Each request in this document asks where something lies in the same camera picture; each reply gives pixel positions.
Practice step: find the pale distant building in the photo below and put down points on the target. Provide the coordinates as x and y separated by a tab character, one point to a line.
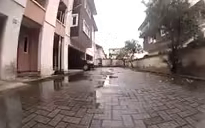
100	52
114	52

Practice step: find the dark car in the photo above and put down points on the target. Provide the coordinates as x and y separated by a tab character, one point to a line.
86	65

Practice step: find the tree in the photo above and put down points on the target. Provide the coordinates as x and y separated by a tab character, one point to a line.
131	48
171	23

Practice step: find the brown building with white windows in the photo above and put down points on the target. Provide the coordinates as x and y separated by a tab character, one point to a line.
81	35

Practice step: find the brown and white house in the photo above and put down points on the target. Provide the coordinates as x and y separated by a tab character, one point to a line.
153	41

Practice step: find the wet brick paved road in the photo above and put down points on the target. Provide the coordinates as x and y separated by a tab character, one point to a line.
146	103

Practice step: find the beige pink building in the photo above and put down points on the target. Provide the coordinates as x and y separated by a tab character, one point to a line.
45	43

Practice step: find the puddle of water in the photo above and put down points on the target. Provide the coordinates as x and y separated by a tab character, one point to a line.
40	93

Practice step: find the concrete kerb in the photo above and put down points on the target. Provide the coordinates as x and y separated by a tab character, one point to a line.
190	77

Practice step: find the concrete forecourt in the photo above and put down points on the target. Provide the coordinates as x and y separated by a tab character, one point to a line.
10	85

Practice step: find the pale end wall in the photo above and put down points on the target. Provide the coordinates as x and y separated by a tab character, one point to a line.
108	62

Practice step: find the beige perimeter wall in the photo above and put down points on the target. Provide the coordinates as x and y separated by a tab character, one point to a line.
153	62

